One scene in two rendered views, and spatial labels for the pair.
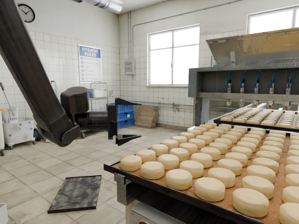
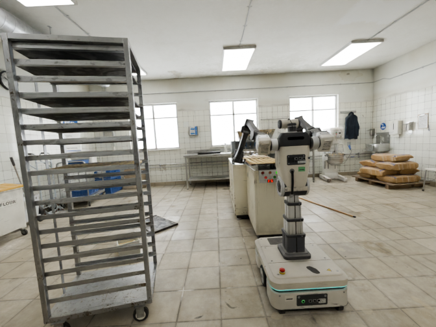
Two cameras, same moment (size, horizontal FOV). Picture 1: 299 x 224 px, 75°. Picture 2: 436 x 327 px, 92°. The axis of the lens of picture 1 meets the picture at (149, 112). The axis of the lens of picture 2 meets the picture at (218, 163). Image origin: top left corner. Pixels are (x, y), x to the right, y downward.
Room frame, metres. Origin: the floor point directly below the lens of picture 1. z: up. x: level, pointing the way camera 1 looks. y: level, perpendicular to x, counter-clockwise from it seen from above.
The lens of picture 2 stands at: (-1.17, 1.78, 1.18)
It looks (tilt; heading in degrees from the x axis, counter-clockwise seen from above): 6 degrees down; 323
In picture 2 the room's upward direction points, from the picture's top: 3 degrees counter-clockwise
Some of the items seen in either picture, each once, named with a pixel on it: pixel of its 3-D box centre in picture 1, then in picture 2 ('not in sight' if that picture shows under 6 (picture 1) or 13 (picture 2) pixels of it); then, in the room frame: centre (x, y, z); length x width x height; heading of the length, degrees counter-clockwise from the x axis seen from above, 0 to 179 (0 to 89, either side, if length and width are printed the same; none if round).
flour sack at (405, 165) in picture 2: not in sight; (397, 165); (0.05, -4.08, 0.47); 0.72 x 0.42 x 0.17; 58
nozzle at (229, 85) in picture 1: (228, 88); not in sight; (0.99, -0.40, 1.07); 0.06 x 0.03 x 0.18; 142
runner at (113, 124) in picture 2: not in sight; (81, 125); (0.35, 1.64, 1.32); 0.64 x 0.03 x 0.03; 64
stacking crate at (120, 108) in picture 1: (120, 106); (108, 173); (4.98, 0.75, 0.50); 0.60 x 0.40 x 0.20; 145
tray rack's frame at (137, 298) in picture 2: not in sight; (99, 183); (0.53, 1.56, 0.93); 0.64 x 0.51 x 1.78; 64
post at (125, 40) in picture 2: not in sight; (138, 178); (0.19, 1.38, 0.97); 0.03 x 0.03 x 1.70; 64
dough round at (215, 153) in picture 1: (210, 153); not in sight; (0.49, -0.16, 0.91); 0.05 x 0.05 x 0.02
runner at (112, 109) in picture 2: not in sight; (79, 109); (0.35, 1.64, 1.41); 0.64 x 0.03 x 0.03; 64
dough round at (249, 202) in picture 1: (249, 201); not in sight; (0.28, -0.16, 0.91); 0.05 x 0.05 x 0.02
